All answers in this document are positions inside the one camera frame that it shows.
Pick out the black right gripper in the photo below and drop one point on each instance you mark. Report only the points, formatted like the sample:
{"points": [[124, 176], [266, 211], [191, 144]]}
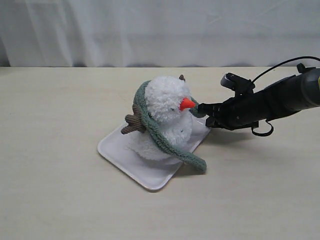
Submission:
{"points": [[236, 113]]}

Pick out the white plush snowman toy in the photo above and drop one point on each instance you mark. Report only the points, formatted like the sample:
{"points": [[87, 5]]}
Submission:
{"points": [[165, 120]]}

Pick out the green knitted scarf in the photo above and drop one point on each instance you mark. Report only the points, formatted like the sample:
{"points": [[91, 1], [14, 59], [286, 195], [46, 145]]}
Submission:
{"points": [[160, 137]]}

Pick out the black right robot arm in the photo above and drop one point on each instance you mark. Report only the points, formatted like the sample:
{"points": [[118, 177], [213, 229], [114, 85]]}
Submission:
{"points": [[292, 94]]}

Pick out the white rectangular plastic tray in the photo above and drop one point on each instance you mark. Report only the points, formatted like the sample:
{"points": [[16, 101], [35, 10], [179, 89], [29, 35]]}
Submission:
{"points": [[149, 174]]}

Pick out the white backdrop curtain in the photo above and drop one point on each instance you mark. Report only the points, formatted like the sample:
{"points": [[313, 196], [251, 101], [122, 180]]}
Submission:
{"points": [[157, 33]]}

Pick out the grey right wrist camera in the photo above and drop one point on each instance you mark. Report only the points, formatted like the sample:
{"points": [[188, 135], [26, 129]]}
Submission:
{"points": [[238, 84]]}

